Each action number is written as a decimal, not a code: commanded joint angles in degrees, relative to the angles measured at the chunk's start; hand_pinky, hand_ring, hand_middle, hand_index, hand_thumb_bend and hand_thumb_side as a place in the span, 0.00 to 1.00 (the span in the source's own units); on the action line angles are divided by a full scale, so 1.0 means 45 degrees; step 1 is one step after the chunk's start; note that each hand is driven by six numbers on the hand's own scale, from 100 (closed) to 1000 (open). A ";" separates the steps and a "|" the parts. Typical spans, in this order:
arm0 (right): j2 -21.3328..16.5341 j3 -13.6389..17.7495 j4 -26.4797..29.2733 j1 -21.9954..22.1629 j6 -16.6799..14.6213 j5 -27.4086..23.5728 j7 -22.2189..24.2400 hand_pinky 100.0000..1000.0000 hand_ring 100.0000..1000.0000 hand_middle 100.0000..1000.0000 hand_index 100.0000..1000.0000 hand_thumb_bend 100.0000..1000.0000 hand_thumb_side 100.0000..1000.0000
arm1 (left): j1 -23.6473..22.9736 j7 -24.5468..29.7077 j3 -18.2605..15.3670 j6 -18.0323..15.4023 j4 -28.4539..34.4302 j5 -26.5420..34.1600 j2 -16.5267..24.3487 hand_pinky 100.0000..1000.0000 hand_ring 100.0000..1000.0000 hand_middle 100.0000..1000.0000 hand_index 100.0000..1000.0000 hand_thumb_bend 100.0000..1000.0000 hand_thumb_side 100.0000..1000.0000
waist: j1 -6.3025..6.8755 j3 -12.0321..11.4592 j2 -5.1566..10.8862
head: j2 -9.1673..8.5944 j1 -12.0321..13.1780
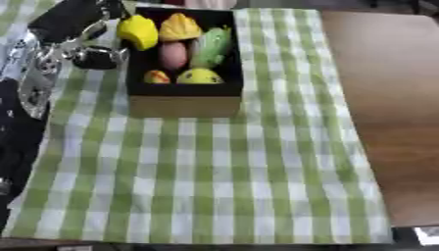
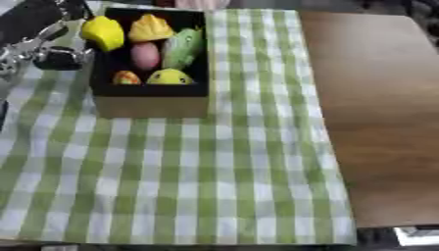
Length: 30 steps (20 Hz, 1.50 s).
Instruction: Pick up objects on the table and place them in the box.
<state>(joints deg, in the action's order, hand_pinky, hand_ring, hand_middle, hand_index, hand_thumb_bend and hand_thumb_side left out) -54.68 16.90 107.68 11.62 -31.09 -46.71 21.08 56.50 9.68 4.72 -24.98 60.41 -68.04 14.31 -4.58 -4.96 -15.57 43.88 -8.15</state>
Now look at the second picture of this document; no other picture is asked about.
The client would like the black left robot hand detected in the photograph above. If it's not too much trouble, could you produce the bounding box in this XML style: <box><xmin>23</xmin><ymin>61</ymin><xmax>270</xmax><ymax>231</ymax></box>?
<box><xmin>32</xmin><ymin>0</ymin><xmax>96</xmax><ymax>72</ymax></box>

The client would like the green leafy toy vegetable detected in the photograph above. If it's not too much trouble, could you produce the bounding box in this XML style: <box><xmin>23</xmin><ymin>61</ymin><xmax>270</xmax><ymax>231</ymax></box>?
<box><xmin>159</xmin><ymin>26</ymin><xmax>208</xmax><ymax>71</ymax></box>

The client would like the yellow ridged toy fruit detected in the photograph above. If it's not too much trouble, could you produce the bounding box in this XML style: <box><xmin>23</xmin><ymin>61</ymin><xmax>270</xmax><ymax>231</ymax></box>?
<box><xmin>126</xmin><ymin>13</ymin><xmax>177</xmax><ymax>44</ymax></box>

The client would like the small orange yellow toy fruit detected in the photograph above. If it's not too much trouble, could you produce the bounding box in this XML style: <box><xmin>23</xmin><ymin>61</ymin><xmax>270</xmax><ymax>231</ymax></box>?
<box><xmin>111</xmin><ymin>70</ymin><xmax>144</xmax><ymax>86</ymax></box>

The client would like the white flat object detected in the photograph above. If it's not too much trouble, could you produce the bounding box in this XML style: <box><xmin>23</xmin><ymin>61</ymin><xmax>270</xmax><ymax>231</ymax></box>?
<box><xmin>392</xmin><ymin>226</ymin><xmax>439</xmax><ymax>247</ymax></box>

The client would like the pink oval toy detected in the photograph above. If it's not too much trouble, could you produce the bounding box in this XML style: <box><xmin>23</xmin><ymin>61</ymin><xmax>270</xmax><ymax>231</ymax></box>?
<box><xmin>128</xmin><ymin>41</ymin><xmax>164</xmax><ymax>72</ymax></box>

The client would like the tan cardboard box black inside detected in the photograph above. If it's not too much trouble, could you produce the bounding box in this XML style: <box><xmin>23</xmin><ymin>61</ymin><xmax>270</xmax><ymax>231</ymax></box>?
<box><xmin>87</xmin><ymin>7</ymin><xmax>213</xmax><ymax>120</ymax></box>

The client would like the yellow-green round toy with spots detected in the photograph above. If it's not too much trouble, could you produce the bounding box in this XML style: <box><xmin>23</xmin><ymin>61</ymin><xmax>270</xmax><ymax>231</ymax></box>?
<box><xmin>144</xmin><ymin>68</ymin><xmax>198</xmax><ymax>86</ymax></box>

